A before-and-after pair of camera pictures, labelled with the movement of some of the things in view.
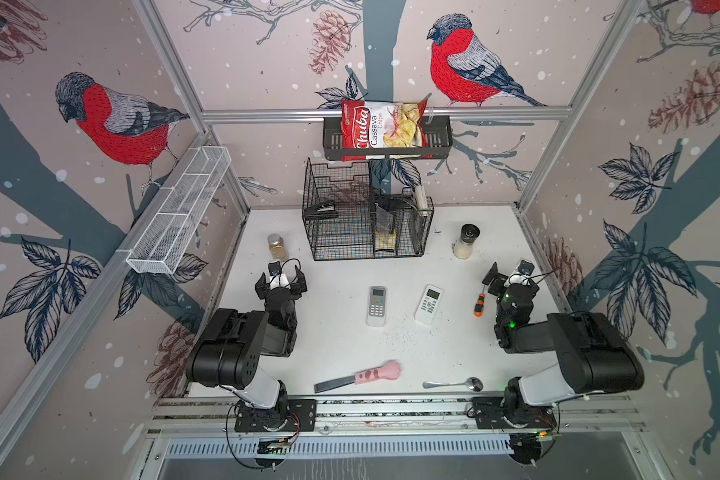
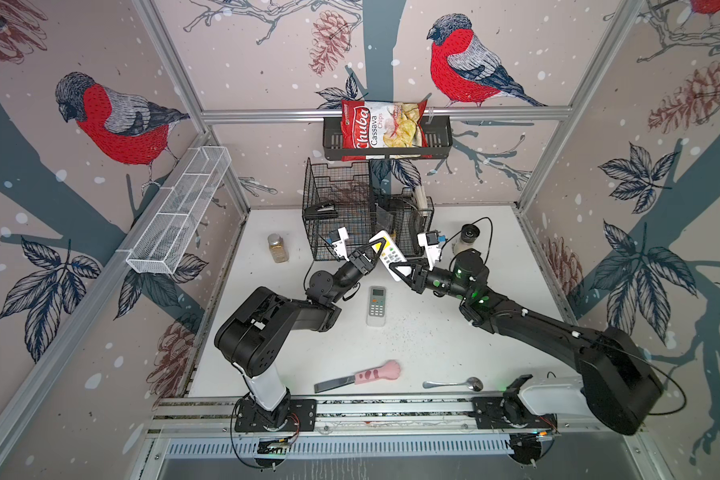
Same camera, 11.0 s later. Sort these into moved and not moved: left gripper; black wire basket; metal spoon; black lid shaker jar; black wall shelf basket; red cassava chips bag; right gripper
Moved: right gripper; left gripper
Not moved: black wall shelf basket; black lid shaker jar; metal spoon; black wire basket; red cassava chips bag
